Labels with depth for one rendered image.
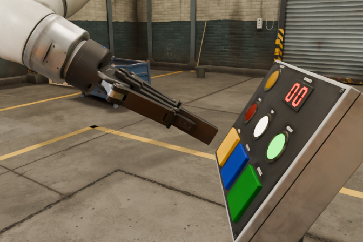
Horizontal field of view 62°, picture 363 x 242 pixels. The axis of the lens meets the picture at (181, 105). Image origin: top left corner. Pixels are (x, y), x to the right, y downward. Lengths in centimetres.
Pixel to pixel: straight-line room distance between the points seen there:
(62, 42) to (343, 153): 41
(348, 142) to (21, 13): 47
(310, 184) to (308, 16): 770
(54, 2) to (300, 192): 46
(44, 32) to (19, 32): 3
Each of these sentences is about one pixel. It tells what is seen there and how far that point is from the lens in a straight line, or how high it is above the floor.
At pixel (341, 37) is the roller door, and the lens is 800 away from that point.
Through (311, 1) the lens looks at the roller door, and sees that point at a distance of 813.
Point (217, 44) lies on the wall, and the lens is 894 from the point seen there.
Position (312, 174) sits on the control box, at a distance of 46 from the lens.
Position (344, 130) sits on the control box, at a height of 114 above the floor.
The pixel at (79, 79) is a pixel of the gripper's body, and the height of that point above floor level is 120.
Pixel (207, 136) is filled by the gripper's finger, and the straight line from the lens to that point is 47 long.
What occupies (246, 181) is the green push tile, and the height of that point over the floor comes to 103.
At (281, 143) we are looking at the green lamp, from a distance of 49.
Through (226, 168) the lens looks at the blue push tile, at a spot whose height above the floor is 100.
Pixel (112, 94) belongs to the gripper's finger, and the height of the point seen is 119.
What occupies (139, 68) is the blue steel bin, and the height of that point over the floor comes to 60.
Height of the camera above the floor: 127
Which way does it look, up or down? 15 degrees down
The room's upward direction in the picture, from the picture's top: straight up
